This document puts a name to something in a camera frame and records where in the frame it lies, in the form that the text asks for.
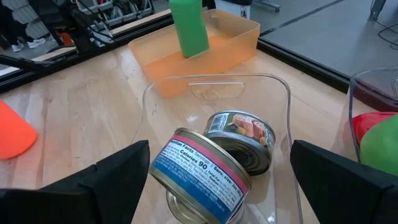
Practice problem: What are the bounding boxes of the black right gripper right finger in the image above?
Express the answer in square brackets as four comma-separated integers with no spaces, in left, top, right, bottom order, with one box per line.
[290,139,398,224]

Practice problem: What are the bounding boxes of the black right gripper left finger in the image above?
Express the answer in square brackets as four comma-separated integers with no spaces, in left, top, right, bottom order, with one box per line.
[40,139,151,224]

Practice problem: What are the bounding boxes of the bright green toy apple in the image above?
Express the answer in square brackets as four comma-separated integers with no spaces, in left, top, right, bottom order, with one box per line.
[359,115,398,177]

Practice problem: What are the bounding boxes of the red toy bell pepper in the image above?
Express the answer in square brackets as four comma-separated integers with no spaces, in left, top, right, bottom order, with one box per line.
[351,111,398,147]

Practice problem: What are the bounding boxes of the blue-label can gold lid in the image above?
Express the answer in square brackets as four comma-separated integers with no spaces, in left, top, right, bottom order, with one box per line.
[148,127,252,224]

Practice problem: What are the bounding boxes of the clear plastic bin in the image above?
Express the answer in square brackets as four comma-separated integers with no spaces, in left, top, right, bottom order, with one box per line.
[331,67,398,164]
[130,73,305,224]

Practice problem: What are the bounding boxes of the green-label can gold lid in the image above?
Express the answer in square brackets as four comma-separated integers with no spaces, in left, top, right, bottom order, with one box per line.
[203,110,277,177]

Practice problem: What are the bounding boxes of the green yarn toy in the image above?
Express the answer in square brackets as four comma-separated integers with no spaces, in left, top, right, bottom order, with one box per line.
[169,0,210,59]

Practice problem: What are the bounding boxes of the grey storage rack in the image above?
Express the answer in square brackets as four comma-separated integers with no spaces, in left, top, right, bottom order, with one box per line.
[74,0,155,27]

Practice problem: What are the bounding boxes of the orange translucent plastic bin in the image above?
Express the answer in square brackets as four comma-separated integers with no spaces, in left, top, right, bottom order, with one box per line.
[127,8,261,99]

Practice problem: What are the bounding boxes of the person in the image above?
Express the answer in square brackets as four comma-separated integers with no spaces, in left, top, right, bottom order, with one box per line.
[0,0,47,53]

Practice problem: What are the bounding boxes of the grey metal stand base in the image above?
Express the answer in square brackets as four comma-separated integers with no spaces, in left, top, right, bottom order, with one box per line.
[253,0,281,13]

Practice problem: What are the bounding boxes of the white trash can black bag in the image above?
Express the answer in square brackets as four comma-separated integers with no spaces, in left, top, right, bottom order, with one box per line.
[214,0,253,20]

